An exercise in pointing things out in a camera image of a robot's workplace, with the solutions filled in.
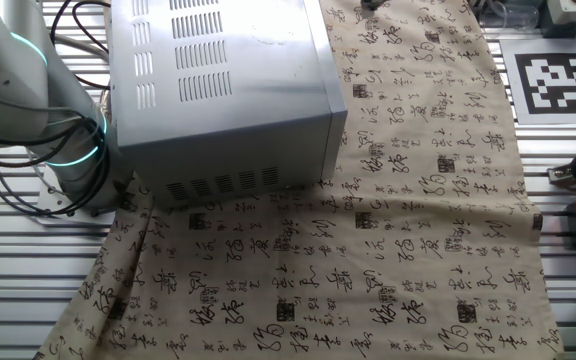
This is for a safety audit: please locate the black cable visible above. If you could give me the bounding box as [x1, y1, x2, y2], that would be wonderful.
[50, 0, 113, 92]
[0, 122, 113, 220]

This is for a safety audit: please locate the beige calligraphy print cloth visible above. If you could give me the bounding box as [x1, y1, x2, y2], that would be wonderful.
[32, 0, 567, 360]

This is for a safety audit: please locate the black white fiducial marker board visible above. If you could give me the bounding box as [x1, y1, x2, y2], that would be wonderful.
[500, 38, 576, 126]

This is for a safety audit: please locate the clear plastic container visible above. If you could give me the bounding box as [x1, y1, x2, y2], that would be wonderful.
[477, 0, 541, 30]

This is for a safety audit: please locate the grey equipment box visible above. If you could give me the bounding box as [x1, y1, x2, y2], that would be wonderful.
[540, 0, 576, 41]

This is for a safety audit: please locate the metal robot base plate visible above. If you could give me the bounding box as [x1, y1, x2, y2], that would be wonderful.
[35, 164, 119, 227]

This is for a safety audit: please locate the silver microwave body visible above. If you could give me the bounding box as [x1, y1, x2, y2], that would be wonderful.
[105, 0, 333, 209]

